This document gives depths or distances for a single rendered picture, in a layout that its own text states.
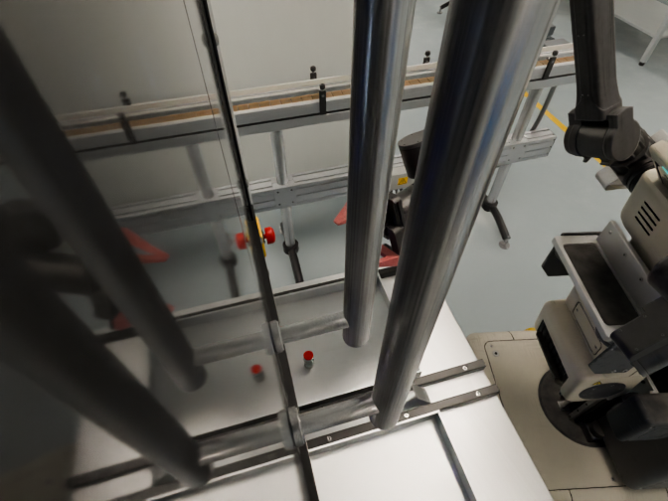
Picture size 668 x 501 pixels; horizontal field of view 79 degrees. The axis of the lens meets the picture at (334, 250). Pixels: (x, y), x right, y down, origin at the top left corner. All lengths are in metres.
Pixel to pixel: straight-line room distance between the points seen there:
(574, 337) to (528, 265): 1.24
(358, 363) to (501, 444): 0.31
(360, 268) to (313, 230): 2.10
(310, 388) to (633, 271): 0.68
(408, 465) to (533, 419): 0.85
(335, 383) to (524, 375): 0.96
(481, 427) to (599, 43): 0.72
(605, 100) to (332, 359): 0.72
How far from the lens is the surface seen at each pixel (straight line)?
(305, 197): 1.83
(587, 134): 0.94
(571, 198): 2.90
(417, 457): 0.86
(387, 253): 0.68
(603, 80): 0.91
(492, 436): 0.91
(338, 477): 0.84
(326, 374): 0.89
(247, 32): 2.06
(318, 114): 1.57
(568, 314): 1.21
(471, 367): 0.93
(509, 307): 2.18
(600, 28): 0.89
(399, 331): 0.17
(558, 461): 1.63
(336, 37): 2.15
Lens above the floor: 1.71
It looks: 50 degrees down
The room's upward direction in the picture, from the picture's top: straight up
